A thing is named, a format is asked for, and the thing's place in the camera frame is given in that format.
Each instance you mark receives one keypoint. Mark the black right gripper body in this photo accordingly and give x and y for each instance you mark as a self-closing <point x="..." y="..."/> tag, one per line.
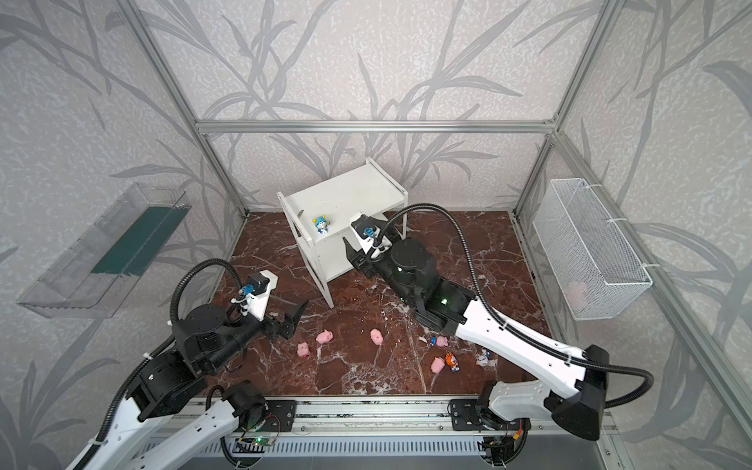
<point x="360" y="256"/>

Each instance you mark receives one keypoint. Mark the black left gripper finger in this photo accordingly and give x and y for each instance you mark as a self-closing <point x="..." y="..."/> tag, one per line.
<point x="294" y="315"/>
<point x="288" y="331"/>

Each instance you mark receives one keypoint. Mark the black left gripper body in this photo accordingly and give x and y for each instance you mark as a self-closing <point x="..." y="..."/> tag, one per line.
<point x="276" y="323"/>

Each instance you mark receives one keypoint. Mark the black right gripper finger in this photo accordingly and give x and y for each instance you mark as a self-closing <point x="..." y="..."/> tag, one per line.
<point x="350" y="251"/>
<point x="354" y="261"/>

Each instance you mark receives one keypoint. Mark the teal blue cat figurine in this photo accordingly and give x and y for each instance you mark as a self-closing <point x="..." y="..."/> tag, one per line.
<point x="321" y="225"/>

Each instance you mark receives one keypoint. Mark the pink hat blue figurine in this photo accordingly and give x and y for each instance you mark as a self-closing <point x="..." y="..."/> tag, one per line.
<point x="439" y="342"/>

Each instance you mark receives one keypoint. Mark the white blue round figurine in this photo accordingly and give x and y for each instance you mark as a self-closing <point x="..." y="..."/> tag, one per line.
<point x="485" y="359"/>

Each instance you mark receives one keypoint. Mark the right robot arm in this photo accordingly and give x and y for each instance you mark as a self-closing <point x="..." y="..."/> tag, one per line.
<point x="569" y="385"/>

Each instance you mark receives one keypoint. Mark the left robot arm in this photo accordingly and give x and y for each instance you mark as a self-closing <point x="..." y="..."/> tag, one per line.
<point x="203" y="343"/>

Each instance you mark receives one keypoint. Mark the white two-tier metal shelf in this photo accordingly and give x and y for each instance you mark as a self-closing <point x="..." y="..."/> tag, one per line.
<point x="368" y="189"/>

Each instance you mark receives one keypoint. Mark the pink pig toy far left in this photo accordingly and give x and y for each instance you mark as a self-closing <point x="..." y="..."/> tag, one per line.
<point x="303" y="350"/>

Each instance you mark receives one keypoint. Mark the pink pig toy left-centre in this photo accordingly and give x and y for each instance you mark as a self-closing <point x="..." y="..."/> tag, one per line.
<point x="324" y="337"/>

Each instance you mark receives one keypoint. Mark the pink pig toy centre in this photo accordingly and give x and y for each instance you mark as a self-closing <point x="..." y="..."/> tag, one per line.
<point x="376" y="337"/>

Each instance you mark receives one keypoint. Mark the green circuit board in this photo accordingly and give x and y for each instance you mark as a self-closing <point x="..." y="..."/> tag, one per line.
<point x="249" y="443"/>

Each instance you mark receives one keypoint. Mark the pink pig toy right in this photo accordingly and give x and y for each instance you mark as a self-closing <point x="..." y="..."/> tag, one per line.
<point x="437" y="365"/>

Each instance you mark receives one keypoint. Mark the orange blue figurine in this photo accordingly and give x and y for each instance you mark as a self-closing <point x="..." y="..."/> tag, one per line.
<point x="452" y="362"/>

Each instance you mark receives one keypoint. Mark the pink toy in basket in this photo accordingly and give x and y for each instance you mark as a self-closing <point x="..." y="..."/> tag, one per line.
<point x="577" y="296"/>

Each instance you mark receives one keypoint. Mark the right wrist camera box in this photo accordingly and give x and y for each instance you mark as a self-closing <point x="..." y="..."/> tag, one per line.
<point x="366" y="230"/>

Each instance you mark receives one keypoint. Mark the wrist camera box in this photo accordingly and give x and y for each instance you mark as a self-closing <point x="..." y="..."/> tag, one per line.
<point x="366" y="230"/>
<point x="253" y="297"/>

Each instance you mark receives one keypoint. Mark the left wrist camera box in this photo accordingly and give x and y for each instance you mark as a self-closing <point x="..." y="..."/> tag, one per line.
<point x="253" y="297"/>

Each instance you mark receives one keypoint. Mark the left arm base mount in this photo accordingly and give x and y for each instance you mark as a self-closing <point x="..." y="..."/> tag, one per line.
<point x="264" y="414"/>

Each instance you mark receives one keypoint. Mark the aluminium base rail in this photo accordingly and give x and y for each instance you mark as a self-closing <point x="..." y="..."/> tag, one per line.
<point x="419" y="426"/>

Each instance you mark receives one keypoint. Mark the clear plastic wall bin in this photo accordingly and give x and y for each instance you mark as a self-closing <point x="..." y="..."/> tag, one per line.
<point x="93" y="278"/>

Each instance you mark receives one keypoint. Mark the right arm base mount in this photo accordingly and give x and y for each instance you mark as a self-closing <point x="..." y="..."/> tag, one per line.
<point x="476" y="415"/>

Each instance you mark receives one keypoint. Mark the white wire mesh basket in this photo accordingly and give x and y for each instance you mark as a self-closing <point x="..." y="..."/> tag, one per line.
<point x="584" y="242"/>

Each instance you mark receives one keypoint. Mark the aluminium enclosure frame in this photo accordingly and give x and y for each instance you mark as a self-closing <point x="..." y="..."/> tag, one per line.
<point x="731" y="390"/>

